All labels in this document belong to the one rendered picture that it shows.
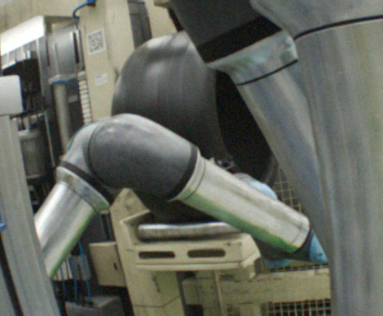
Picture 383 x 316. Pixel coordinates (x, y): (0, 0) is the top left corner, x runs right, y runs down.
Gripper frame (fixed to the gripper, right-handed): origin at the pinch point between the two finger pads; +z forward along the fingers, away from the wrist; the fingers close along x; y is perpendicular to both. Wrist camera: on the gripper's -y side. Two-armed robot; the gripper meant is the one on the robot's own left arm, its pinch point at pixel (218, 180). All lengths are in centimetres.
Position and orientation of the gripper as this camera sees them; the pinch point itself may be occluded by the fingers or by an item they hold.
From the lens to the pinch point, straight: 136.2
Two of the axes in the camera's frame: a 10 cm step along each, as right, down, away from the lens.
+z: -2.1, -1.5, 9.7
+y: -4.7, -8.5, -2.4
